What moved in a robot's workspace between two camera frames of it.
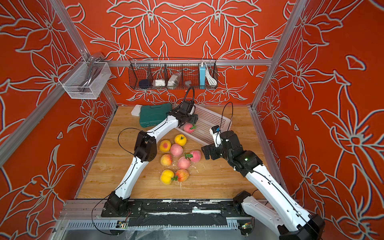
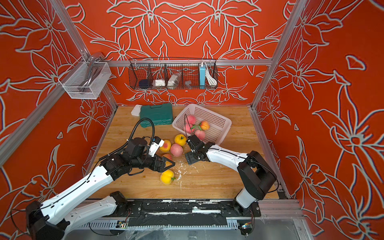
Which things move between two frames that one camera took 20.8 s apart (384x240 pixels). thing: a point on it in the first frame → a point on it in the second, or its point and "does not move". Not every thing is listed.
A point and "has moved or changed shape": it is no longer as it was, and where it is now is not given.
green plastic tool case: (151, 115) does not move
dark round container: (143, 83) does not move
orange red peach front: (182, 175) → (204, 125)
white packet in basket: (160, 82) does not move
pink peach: (186, 128) has moved or changed shape
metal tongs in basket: (95, 60) does not move
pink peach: (196, 156) has moved or changed shape
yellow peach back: (180, 139) does not move
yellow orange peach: (166, 159) does not move
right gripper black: (206, 152) → (189, 157)
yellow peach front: (166, 176) does not move
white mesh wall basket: (84, 80) does not move
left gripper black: (194, 120) → (162, 168)
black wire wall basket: (173, 73) does not move
